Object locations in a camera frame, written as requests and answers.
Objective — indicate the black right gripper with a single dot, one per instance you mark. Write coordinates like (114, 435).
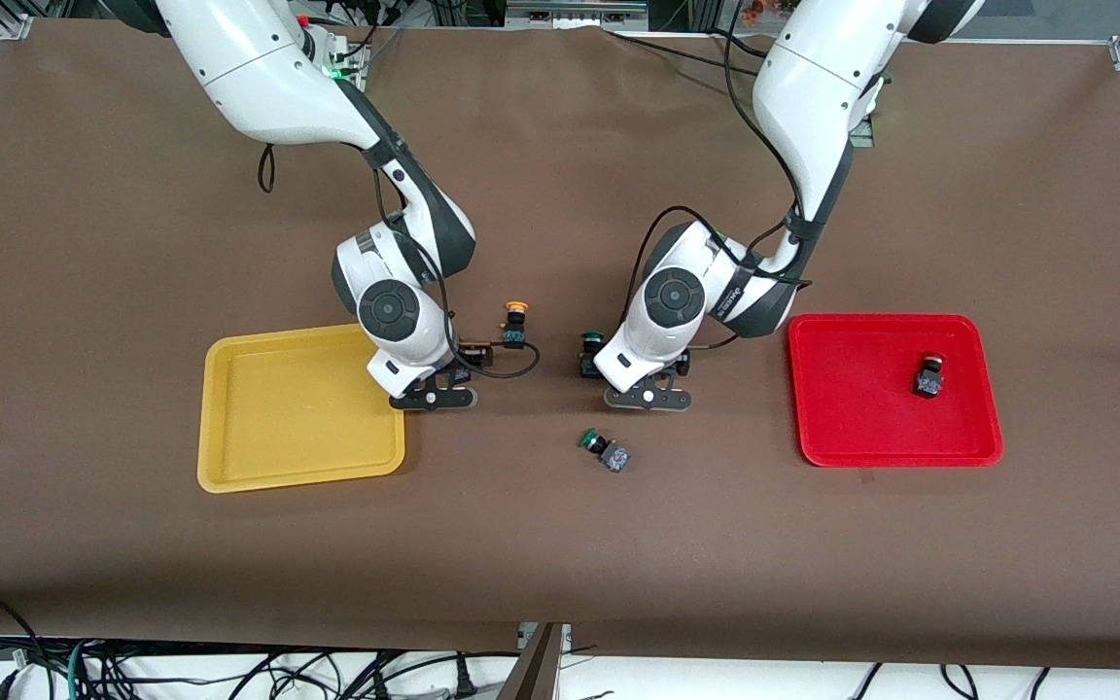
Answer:
(468, 362)

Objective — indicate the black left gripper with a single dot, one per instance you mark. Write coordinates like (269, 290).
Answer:
(588, 362)

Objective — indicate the yellow push button switch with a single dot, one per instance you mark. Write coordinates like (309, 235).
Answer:
(513, 335)

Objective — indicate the red push button switch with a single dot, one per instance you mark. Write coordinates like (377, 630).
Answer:
(927, 381)

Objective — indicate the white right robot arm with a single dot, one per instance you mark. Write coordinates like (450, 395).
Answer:
(259, 78)

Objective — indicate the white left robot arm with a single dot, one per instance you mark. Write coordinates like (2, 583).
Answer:
(813, 87)

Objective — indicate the yellow plastic tray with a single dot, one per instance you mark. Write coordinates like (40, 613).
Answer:
(302, 428)

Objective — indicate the red plastic tray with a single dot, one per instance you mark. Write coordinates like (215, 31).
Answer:
(871, 408)

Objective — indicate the orange background object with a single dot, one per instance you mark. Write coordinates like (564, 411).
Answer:
(759, 10)

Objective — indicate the green push button switch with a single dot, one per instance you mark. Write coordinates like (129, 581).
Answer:
(613, 457)
(587, 362)

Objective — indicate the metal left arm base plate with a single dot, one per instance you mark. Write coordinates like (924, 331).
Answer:
(863, 131)

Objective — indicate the grey frame post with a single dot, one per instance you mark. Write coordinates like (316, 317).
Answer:
(536, 671)

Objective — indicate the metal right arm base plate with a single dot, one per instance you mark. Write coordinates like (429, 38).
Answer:
(358, 68)

